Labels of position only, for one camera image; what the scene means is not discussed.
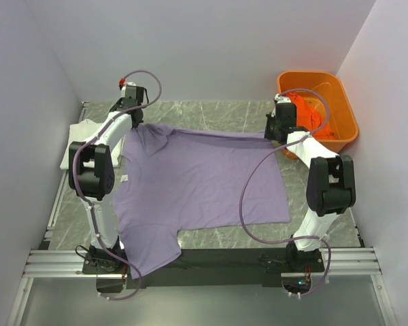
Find orange plastic bin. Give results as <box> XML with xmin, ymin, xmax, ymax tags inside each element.
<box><xmin>277</xmin><ymin>71</ymin><xmax>358</xmax><ymax>153</ymax></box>

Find purple t shirt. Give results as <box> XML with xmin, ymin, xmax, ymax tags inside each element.
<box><xmin>112</xmin><ymin>124</ymin><xmax>290</xmax><ymax>277</ymax></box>

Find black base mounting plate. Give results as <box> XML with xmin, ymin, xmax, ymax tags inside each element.
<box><xmin>82</xmin><ymin>244</ymin><xmax>329</xmax><ymax>293</ymax></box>

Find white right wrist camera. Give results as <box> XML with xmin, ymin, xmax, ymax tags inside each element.
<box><xmin>273</xmin><ymin>94</ymin><xmax>292</xmax><ymax>106</ymax></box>

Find orange t shirt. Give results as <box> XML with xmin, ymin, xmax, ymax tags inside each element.
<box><xmin>286</xmin><ymin>92</ymin><xmax>335</xmax><ymax>140</ymax></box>

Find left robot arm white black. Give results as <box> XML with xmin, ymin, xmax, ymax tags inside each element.
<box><xmin>69</xmin><ymin>82</ymin><xmax>149</xmax><ymax>274</ymax></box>

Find folded white t shirt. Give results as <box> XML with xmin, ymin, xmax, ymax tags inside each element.
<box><xmin>60</xmin><ymin>119</ymin><xmax>124</xmax><ymax>170</ymax></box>

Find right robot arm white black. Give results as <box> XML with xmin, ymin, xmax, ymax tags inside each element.
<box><xmin>265</xmin><ymin>96</ymin><xmax>356</xmax><ymax>272</ymax></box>

